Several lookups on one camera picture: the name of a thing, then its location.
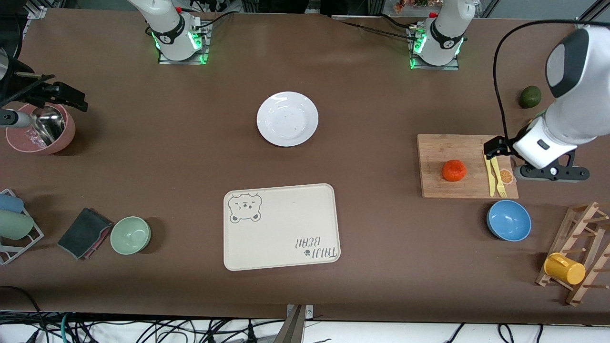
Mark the pale green cup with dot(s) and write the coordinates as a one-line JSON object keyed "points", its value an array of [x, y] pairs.
{"points": [[14, 225]]}

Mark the yellow plastic fork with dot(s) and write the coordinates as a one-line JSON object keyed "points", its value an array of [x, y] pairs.
{"points": [[499, 183]]}

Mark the aluminium frame profile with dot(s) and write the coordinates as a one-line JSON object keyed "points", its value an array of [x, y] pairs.
{"points": [[37, 12], [588, 12]]}

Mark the pale green bowl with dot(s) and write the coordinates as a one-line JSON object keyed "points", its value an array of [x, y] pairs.
{"points": [[130, 235]]}

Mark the pink bowl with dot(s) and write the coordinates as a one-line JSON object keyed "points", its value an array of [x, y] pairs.
{"points": [[19, 140]]}

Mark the dark green avocado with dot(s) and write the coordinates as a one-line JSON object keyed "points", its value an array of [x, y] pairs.
{"points": [[530, 97]]}

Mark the cream tray with bear print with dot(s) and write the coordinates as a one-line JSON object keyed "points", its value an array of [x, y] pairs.
{"points": [[281, 228]]}

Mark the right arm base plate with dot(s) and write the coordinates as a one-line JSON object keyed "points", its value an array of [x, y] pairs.
{"points": [[202, 52]]}

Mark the white round plate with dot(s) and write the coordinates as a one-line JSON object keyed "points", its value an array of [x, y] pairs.
{"points": [[287, 119]]}

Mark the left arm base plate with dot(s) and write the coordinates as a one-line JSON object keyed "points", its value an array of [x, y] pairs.
{"points": [[452, 66]]}

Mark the yellow mug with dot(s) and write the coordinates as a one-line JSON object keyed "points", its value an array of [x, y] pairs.
{"points": [[564, 269]]}

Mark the dark grey folded cloth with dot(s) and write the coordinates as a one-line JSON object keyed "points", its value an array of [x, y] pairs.
{"points": [[83, 233]]}

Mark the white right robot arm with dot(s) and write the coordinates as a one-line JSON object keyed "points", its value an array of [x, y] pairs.
{"points": [[167, 24]]}

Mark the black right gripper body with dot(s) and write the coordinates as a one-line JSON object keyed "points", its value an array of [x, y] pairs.
{"points": [[42, 90]]}

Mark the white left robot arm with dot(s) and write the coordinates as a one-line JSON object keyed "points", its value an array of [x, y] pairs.
{"points": [[572, 119]]}

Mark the blue bowl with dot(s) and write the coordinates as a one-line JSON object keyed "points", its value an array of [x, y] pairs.
{"points": [[509, 220]]}

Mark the light blue cup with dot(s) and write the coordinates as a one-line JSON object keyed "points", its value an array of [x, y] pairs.
{"points": [[9, 203]]}

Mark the yellow plastic knife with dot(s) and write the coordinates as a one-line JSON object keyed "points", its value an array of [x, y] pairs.
{"points": [[491, 186]]}

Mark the bamboo cutting board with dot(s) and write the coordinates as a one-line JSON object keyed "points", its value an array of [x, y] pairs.
{"points": [[448, 147]]}

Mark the wooden peg rack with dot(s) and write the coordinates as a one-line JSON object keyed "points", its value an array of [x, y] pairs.
{"points": [[591, 271]]}

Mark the metal ladle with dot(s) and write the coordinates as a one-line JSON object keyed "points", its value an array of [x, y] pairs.
{"points": [[48, 125]]}

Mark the aluminium mount bracket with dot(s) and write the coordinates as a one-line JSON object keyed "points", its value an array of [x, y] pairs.
{"points": [[298, 317]]}

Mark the orange slice coaster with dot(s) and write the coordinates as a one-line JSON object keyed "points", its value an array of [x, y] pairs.
{"points": [[507, 177]]}

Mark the orange fruit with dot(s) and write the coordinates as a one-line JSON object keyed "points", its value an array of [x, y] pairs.
{"points": [[454, 170]]}

